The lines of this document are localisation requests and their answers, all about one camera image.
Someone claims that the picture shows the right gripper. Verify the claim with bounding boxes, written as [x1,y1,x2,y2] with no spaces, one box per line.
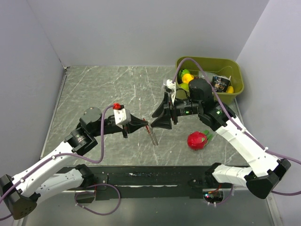
[150,91,202,129]

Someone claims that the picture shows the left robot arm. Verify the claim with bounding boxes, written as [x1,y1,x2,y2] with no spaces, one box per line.
[0,104,149,220]

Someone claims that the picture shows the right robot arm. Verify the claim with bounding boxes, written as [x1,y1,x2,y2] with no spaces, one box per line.
[151,79,291,199]

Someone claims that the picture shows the green lime lower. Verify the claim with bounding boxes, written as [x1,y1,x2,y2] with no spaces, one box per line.
[179,83,189,91]

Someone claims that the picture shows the green lime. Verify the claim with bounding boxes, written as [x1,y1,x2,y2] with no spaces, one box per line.
[178,69,190,80]
[179,83,189,91]

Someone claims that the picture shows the yellow lemon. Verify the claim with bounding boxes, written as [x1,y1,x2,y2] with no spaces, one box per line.
[181,73,194,84]

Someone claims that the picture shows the green lime upper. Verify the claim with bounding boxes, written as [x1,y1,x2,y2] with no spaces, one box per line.
[178,69,190,80]

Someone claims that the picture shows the red dragon fruit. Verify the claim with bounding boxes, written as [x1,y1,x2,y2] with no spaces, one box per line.
[187,130,213,151]

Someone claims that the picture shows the black drink carton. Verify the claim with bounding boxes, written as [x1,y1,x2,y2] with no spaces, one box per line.
[211,75,231,93]

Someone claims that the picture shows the olive green plastic bin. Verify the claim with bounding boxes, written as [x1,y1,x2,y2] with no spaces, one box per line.
[175,56,245,108]

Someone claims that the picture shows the small yellow fruit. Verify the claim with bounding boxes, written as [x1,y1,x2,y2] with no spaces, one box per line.
[226,86,234,94]

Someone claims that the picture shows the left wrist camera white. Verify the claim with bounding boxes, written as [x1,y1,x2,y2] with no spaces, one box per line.
[113,108,131,127]

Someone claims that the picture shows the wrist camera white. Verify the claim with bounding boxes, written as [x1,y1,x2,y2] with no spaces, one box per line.
[163,79,176,104]
[113,108,131,127]

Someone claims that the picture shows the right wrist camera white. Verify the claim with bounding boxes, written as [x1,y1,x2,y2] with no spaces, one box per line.
[163,79,176,104]

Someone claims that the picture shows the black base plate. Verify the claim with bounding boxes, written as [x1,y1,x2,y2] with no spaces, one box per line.
[55,166,232,201]

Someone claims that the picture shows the aluminium frame rail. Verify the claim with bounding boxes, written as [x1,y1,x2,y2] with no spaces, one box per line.
[14,186,282,226]

